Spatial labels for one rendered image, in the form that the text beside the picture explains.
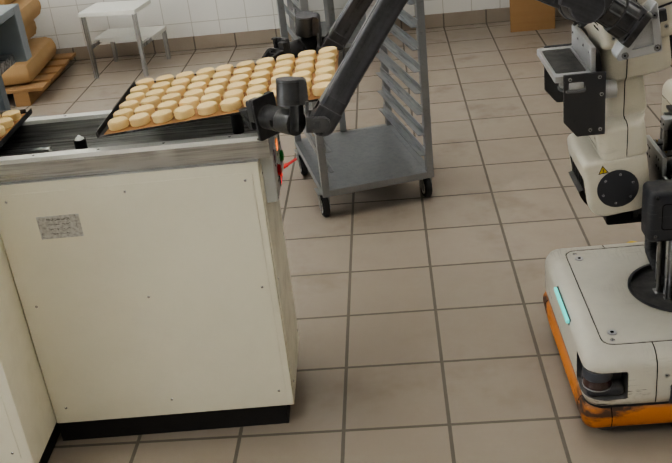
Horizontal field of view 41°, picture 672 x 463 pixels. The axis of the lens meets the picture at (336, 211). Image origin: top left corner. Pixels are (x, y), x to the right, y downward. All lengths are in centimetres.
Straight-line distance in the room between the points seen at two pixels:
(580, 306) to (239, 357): 96
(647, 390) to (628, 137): 66
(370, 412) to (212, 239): 73
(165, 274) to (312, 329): 81
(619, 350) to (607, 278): 35
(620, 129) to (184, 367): 132
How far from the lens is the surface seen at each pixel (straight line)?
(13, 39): 276
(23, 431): 254
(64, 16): 685
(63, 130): 261
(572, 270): 275
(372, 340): 296
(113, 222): 234
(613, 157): 234
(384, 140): 412
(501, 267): 332
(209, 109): 217
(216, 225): 229
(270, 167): 227
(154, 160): 226
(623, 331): 249
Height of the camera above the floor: 166
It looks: 26 degrees down
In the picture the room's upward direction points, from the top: 6 degrees counter-clockwise
